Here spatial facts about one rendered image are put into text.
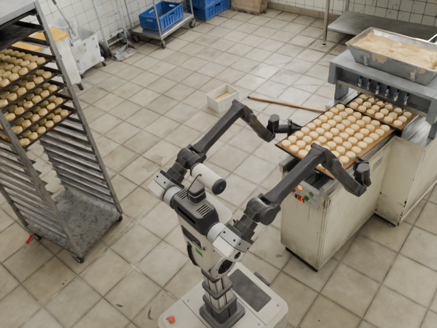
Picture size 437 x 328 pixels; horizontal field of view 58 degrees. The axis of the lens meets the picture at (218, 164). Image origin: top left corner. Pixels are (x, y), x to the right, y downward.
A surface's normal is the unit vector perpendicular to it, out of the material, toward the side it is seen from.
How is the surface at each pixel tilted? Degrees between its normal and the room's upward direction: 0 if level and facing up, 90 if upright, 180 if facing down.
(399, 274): 0
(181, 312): 0
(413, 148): 90
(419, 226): 0
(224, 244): 30
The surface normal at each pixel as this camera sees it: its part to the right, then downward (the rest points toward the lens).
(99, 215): -0.10, -0.73
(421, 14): -0.62, 0.58
